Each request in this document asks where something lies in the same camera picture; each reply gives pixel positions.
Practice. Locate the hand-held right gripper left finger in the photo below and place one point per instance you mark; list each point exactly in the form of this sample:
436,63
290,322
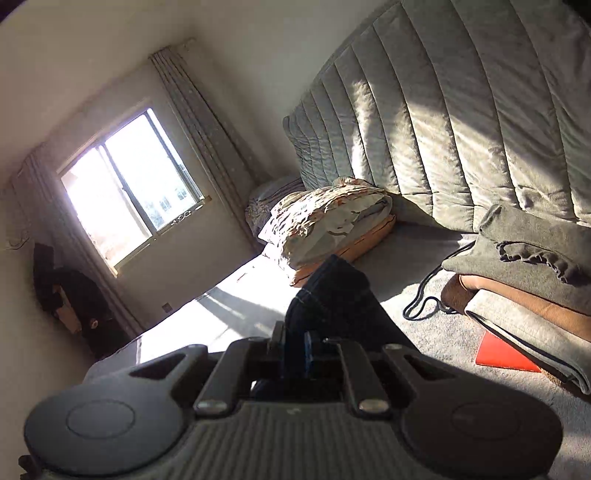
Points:
277,350

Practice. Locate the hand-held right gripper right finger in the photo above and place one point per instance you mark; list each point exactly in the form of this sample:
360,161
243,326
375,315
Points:
308,353

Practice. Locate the navy blue garment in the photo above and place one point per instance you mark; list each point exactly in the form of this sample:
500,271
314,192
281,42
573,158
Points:
332,300

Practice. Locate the grey fleece bed blanket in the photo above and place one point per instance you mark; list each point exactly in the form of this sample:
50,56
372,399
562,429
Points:
438,332

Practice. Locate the black hanging coat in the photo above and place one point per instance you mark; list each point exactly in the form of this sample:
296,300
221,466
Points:
97,304

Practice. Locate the red flat board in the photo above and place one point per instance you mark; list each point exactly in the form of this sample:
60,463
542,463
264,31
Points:
498,357

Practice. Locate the pink hanging garment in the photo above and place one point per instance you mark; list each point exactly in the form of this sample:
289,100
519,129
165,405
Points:
67,309

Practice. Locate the dark grey ruffled garment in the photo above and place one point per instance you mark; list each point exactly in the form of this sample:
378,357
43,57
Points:
508,258

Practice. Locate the brown folded garment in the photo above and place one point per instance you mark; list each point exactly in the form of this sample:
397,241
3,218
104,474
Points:
531,302

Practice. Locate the grey padded headboard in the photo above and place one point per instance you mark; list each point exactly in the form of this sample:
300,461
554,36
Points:
438,115

